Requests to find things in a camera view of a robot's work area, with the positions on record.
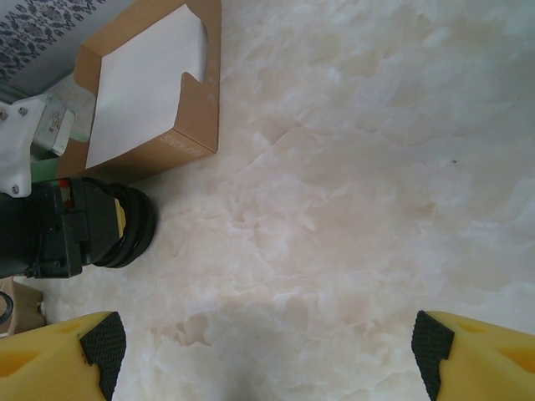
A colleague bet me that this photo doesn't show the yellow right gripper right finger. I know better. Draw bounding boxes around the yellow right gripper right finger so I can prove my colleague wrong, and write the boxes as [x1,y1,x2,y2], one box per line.
[411,309,535,401]

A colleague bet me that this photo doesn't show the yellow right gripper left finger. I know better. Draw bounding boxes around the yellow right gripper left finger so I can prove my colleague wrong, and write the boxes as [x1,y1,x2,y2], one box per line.
[0,311,127,401]

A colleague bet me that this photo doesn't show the brown cardboard napkin box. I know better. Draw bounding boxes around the brown cardboard napkin box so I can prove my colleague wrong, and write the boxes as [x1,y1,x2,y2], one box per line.
[57,0,222,185]

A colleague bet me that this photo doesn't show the black cup lid stack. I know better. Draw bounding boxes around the black cup lid stack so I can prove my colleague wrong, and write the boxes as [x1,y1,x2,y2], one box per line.
[94,183,159,269]

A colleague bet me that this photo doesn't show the white napkin stack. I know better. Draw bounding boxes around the white napkin stack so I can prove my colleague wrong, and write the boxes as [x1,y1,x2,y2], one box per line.
[85,3,209,170]

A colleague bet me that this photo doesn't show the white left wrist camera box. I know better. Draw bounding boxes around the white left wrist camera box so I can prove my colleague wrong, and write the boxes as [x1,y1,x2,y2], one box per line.
[0,94,76,197]

